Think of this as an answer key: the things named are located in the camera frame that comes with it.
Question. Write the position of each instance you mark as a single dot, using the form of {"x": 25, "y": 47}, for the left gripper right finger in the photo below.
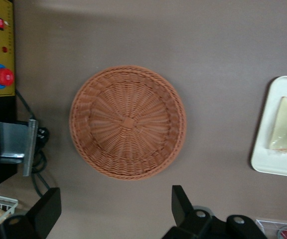
{"x": 183, "y": 214}

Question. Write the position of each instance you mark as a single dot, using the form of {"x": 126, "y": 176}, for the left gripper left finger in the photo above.
{"x": 46, "y": 214}

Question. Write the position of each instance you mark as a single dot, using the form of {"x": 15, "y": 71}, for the beige plastic tray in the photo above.
{"x": 263, "y": 159}

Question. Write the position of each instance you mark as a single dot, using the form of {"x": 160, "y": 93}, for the round brown wicker basket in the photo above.
{"x": 127, "y": 122}

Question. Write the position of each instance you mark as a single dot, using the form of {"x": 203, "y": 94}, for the black power plug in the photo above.
{"x": 43, "y": 135}

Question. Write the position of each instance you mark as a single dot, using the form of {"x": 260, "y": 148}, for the clear acrylic bottle rack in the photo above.
{"x": 268, "y": 226}

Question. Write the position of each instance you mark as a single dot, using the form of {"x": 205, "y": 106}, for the red emergency stop button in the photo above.
{"x": 4, "y": 76}

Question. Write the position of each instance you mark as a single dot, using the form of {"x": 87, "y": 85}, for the red indicator lamp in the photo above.
{"x": 5, "y": 49}

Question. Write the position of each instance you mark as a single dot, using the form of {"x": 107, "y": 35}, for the grey metal bracket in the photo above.
{"x": 14, "y": 142}

